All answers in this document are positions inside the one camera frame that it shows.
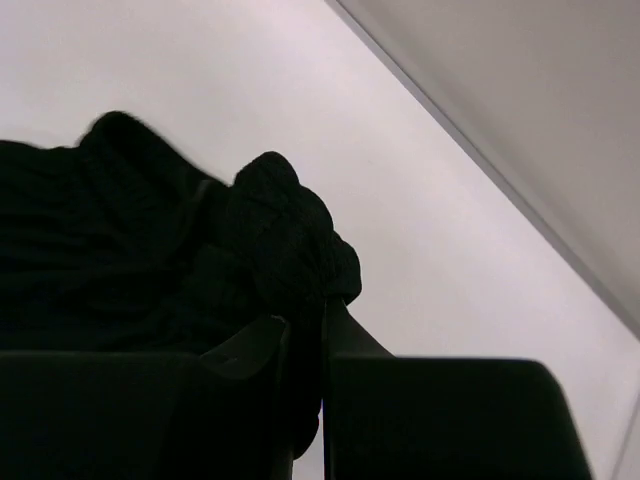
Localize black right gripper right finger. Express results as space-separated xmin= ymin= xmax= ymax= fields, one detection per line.
xmin=323 ymin=299 xmax=591 ymax=479

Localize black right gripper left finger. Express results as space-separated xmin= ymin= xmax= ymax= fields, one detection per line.
xmin=1 ymin=317 xmax=293 ymax=479

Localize black shorts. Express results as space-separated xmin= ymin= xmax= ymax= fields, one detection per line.
xmin=1 ymin=111 xmax=362 ymax=454

